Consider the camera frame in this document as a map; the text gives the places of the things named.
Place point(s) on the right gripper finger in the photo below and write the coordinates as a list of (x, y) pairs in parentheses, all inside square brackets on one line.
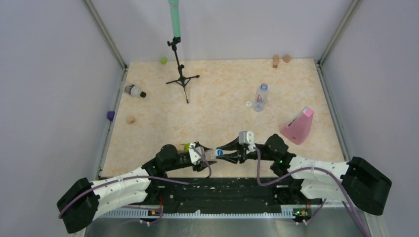
[(231, 146), (235, 159)]

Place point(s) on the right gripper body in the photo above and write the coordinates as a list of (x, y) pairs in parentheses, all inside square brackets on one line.
[(251, 155)]

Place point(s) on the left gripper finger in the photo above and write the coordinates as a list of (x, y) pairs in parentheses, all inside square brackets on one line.
[(200, 147), (206, 164)]

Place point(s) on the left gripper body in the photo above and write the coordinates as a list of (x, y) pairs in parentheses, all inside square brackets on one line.
[(183, 161)]

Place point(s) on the clear plastic bottle white cap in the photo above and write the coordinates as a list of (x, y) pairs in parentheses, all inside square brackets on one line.
[(260, 99)]

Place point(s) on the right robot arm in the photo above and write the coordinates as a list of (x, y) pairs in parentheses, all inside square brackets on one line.
[(355, 180)]

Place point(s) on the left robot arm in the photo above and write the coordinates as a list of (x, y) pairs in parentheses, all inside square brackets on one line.
[(87, 200)]

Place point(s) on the small clear bottle black cap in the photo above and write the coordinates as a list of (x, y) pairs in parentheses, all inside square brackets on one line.
[(135, 91)]

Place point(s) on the colourful toy block car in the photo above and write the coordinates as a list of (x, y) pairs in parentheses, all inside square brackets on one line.
[(182, 148)]

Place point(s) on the black tripod stand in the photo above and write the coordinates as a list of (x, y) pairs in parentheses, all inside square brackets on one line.
[(182, 80)]

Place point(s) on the wooden cube with cross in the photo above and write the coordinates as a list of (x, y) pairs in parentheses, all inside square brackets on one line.
[(130, 120)]

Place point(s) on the purple block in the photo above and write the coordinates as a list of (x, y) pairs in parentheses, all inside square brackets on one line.
[(110, 115)]

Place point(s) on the tall wooden block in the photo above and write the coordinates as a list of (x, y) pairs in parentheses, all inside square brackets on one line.
[(276, 61)]

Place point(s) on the small wooden cube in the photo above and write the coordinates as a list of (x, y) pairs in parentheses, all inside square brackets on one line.
[(287, 58)]

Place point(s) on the green foam microphone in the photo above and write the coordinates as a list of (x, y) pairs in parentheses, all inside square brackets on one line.
[(175, 19)]

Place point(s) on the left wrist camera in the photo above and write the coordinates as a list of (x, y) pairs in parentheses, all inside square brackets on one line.
[(195, 155)]

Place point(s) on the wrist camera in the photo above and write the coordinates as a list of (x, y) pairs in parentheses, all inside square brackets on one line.
[(195, 155), (246, 137)]

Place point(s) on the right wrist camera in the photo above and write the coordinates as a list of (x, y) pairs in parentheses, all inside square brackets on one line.
[(246, 137)]

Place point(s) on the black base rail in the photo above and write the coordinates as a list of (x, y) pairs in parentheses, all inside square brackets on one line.
[(225, 196)]

